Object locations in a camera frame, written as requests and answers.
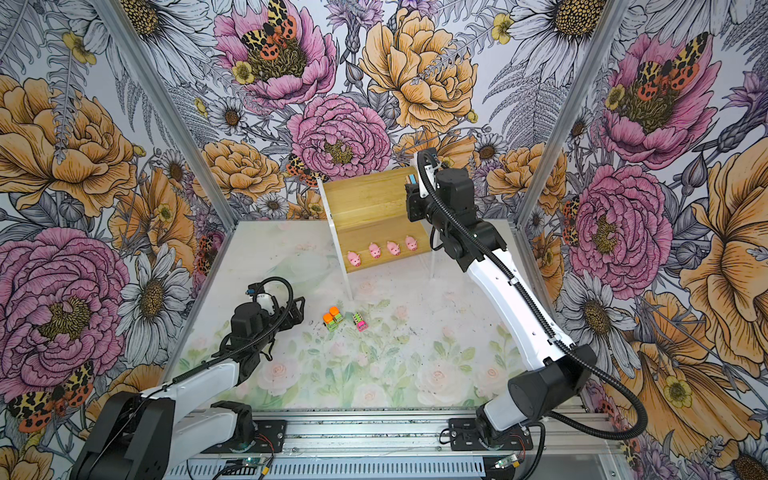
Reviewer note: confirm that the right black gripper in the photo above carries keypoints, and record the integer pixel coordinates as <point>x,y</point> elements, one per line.
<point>414,196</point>

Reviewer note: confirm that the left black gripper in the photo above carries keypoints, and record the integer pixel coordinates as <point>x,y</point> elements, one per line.
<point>299,316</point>

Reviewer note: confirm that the pink pig toy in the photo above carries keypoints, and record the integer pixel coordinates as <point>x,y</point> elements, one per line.
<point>411,243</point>
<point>374,250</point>
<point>393,248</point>
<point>354,259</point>

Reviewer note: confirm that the pink green striped toy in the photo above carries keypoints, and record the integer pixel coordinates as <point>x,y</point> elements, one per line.
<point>359,322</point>

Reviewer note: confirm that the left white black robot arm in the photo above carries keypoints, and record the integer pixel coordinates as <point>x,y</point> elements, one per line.
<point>142,435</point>

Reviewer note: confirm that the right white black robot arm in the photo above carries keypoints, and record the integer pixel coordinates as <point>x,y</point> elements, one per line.
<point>556,369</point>

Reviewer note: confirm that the orange green toy car lower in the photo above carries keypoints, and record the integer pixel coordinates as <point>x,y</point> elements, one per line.
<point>330,322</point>

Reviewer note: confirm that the orange green toy car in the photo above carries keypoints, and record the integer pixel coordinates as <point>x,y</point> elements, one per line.
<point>335,313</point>
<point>330,322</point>

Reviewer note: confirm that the orange green toy car upper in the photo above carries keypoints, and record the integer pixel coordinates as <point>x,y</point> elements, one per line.
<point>335,313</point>

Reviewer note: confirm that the green circuit board right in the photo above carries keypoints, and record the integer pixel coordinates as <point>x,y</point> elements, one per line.
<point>510,461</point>

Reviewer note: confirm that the wooden two-tier white-frame shelf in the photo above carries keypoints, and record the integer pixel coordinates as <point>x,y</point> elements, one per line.
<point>370,208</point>

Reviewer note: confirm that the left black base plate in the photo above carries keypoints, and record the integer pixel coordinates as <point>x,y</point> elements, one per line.
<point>264,437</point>

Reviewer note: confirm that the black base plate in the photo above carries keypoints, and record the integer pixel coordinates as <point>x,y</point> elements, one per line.
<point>465,435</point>
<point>264,437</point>

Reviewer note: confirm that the aluminium front rail frame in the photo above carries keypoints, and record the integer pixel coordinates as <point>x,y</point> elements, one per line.
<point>410,444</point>

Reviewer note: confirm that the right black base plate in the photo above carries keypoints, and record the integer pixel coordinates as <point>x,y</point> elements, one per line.
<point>465,435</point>

